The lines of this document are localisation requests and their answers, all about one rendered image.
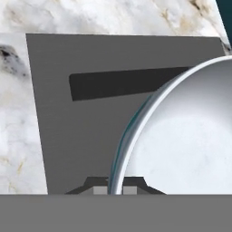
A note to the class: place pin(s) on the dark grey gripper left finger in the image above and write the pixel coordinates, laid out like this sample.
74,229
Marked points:
96,185

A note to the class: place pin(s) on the grey sink basin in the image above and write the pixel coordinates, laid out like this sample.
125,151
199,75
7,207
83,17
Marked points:
90,127

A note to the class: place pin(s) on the white bowl with teal rim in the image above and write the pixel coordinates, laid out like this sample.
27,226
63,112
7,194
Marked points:
184,133

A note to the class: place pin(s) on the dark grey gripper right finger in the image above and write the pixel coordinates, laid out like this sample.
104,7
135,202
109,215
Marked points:
134,185

